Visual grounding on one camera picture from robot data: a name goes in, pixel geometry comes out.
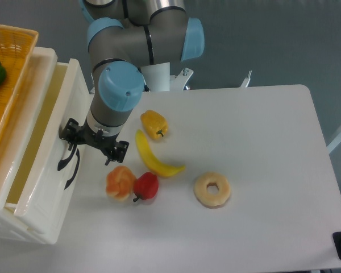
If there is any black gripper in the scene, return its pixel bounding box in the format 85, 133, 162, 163
59, 118, 129, 166

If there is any white drawer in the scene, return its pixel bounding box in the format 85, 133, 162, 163
5, 59, 92, 244
64, 149, 80, 190

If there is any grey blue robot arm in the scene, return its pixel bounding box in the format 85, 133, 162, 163
60, 1, 205, 162

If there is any white drawer cabinet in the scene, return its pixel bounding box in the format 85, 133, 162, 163
0, 46, 59, 244

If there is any orange knotted bread roll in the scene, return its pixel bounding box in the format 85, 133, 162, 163
106, 166, 136, 202

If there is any yellow bell pepper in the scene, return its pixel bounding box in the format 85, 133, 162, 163
140, 110, 168, 140

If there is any red bell pepper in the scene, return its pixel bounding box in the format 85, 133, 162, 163
133, 172, 159, 202

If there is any yellow banana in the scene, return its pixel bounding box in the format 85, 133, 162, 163
135, 130, 185, 177

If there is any orange woven basket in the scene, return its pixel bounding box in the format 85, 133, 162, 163
0, 24, 39, 142

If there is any beige donut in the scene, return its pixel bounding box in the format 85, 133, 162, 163
193, 172, 231, 208

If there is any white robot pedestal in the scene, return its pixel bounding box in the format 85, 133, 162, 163
139, 63, 194, 92

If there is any white metal frame bracket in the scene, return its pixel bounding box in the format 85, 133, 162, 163
240, 70, 252, 88

